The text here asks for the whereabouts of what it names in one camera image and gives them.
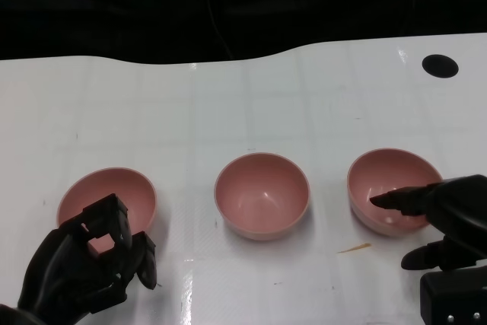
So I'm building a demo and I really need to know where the black backdrop curtain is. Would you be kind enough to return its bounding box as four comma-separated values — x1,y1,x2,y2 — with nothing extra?
0,0,487,65

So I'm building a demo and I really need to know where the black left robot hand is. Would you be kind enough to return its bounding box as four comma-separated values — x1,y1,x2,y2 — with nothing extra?
17,193,159,325

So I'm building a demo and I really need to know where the pink plastic bowl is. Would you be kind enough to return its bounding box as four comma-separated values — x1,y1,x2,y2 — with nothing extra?
56,167,158,256
346,148,444,237
213,152,311,242

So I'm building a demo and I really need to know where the black table grommet hole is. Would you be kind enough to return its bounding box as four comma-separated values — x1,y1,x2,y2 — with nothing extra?
422,54,460,78

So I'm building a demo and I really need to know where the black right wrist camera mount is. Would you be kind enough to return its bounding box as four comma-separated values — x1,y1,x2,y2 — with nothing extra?
419,263,487,325

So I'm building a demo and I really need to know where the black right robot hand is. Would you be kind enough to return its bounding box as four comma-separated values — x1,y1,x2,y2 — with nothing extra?
368,174,487,272

